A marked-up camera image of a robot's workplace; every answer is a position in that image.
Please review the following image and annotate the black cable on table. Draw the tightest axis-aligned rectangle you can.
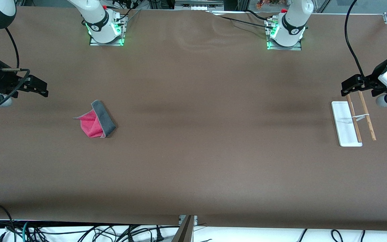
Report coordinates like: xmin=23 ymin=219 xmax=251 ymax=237
xmin=207 ymin=9 xmax=274 ymax=29

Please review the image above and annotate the white rack with wooden bars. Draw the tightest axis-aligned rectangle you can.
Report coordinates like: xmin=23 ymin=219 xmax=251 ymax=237
xmin=331 ymin=92 xmax=377 ymax=147

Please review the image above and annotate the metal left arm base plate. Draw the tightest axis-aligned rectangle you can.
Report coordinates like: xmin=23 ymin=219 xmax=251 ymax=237
xmin=266 ymin=18 xmax=302 ymax=51

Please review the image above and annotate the teal floor cable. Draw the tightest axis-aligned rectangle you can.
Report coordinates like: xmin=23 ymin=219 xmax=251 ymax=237
xmin=21 ymin=221 xmax=30 ymax=242

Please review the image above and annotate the aluminium table frame profile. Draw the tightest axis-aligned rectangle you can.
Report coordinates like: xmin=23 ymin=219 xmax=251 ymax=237
xmin=173 ymin=215 xmax=198 ymax=242

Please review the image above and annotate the brown table cover sheet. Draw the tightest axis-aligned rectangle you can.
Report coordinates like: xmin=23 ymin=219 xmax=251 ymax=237
xmin=0 ymin=6 xmax=387 ymax=232

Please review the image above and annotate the tangled black cable bundle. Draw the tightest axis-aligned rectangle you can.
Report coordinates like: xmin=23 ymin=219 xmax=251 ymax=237
xmin=29 ymin=224 xmax=155 ymax=242

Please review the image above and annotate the white power strip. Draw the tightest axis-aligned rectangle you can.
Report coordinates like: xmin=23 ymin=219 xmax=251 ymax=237
xmin=174 ymin=0 xmax=224 ymax=10

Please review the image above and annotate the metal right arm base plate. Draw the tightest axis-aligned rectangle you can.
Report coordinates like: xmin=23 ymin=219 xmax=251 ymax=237
xmin=89 ymin=15 xmax=126 ymax=46

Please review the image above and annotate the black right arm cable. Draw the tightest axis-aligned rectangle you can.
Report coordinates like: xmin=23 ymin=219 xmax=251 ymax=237
xmin=0 ymin=27 xmax=31 ymax=108

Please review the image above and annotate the pink and grey towel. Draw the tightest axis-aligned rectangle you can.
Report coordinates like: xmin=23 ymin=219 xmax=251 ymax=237
xmin=73 ymin=100 xmax=117 ymax=138

